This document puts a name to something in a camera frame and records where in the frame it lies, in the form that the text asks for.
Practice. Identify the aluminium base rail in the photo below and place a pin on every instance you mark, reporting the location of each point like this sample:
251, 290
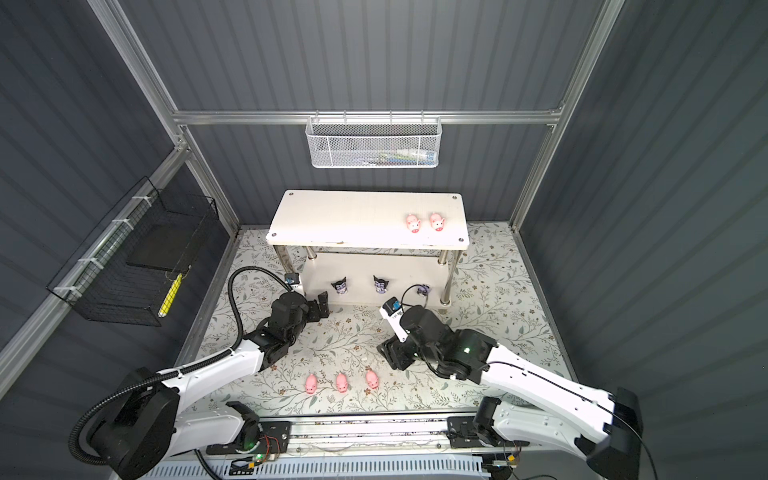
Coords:
372, 432

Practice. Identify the white two-tier shelf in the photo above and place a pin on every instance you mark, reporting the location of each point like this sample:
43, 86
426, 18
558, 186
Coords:
358, 235

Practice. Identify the white wire basket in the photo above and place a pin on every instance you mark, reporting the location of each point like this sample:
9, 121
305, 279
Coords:
337, 145

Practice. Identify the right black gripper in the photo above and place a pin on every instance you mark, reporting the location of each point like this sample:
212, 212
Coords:
391, 350

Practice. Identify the black pad in basket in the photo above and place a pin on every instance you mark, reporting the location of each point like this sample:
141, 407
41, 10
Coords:
167, 248

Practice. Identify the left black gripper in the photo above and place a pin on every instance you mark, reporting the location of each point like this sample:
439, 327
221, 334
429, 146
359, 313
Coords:
314, 314

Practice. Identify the black wire basket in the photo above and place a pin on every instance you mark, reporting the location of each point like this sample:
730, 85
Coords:
133, 271

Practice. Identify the black purple toy figure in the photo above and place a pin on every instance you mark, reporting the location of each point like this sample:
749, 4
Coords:
381, 285
340, 286

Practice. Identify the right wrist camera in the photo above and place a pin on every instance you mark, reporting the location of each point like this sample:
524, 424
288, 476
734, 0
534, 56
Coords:
392, 312

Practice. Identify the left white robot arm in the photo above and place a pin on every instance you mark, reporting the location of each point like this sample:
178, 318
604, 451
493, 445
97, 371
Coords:
170, 392

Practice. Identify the markers in white basket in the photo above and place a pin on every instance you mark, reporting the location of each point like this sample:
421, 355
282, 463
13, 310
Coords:
401, 158

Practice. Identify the pink pig toy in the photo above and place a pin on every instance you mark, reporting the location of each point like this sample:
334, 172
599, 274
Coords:
342, 383
372, 379
437, 222
413, 223
311, 384

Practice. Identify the yellow marker in basket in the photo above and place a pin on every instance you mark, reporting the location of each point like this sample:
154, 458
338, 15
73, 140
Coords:
170, 296

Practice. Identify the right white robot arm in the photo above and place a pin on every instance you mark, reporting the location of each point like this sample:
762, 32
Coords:
486, 362

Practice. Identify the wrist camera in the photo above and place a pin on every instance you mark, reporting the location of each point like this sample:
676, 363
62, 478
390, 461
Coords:
392, 312
293, 280

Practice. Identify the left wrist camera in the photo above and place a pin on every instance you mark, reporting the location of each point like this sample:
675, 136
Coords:
293, 280

